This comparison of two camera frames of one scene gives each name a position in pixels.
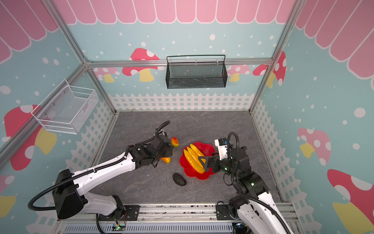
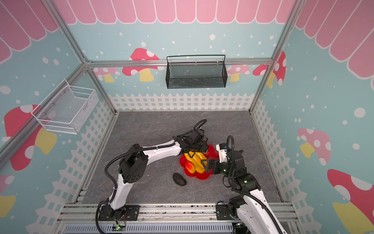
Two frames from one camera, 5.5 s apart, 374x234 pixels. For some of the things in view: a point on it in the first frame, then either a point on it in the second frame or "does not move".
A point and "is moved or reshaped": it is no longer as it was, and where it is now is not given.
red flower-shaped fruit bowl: x=207 y=150 does not move
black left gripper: x=169 y=150 → x=204 y=148
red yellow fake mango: x=175 y=142 is moved or reshaped
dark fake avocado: x=178 y=179 does not move
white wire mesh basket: x=66 y=110 does not move
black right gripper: x=213 y=163 does not move
